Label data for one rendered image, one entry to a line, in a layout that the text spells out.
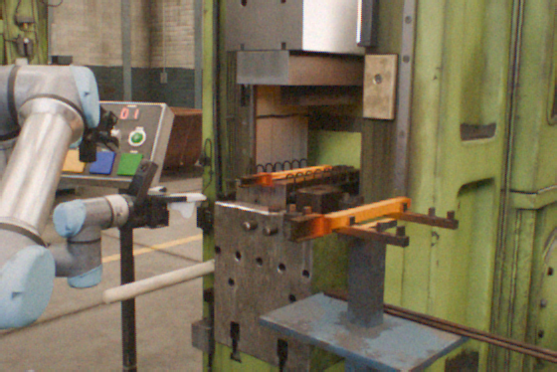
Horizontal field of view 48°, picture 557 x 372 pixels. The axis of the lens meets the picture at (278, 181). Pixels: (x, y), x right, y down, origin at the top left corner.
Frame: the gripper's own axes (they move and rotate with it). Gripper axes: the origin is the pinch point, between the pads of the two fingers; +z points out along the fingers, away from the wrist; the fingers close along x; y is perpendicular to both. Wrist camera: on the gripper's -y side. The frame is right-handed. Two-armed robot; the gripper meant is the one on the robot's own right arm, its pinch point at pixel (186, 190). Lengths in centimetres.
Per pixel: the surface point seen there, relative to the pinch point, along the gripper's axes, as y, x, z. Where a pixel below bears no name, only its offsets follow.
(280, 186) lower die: 1.7, 5.6, 30.7
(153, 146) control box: -6.7, -39.8, 20.8
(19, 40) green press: -62, -469, 197
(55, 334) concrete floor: 100, -156, 49
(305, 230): 0.5, 46.7, -10.0
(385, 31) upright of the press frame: -42, 29, 45
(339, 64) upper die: -34, 8, 55
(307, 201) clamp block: 4.7, 15.5, 30.7
